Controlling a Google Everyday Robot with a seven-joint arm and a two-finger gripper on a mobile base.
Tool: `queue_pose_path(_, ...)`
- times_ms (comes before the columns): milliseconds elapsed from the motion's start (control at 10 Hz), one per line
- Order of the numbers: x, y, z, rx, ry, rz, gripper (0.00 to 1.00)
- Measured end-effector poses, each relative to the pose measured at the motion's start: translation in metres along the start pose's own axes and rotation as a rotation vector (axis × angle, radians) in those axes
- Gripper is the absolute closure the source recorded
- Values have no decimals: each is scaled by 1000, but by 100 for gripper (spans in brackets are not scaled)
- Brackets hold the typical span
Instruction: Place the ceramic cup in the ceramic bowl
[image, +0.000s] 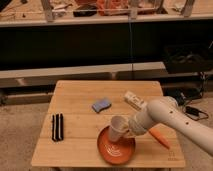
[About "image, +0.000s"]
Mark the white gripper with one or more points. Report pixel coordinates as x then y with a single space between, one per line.
138 124

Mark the white ceramic cup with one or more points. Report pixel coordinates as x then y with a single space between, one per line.
117 128

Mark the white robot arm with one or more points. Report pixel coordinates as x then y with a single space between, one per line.
165 111

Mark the orange ceramic bowl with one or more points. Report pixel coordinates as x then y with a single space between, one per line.
115 153

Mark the orange carrot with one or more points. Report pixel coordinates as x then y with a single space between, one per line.
159 137

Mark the white rectangular box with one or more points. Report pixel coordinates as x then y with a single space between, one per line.
135 101

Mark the blue sponge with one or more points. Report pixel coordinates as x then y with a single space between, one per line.
101 104

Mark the wooden table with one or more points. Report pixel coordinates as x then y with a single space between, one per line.
74 99

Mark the black bin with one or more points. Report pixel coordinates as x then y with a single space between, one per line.
187 58

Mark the black striped cloth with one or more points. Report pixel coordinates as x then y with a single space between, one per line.
57 127

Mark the black power adapter with cable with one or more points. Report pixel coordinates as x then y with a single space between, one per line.
195 114

